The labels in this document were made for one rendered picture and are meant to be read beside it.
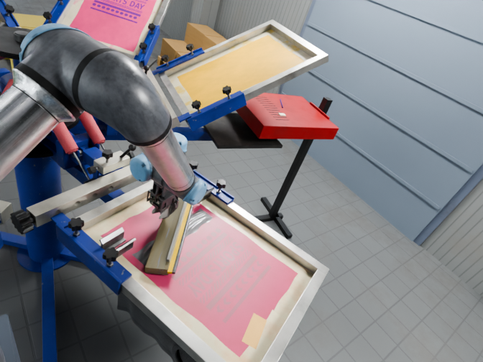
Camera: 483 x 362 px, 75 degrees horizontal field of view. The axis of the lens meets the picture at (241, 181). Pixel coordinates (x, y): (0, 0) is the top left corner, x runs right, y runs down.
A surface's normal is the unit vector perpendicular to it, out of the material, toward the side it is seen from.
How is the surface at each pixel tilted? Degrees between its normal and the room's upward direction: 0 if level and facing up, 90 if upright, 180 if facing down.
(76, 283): 0
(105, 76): 49
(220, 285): 0
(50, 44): 36
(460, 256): 90
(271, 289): 0
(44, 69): 42
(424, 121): 90
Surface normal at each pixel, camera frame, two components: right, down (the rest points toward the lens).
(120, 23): 0.20, -0.34
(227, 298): 0.28, -0.77
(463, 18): -0.77, 0.17
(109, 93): 0.15, 0.31
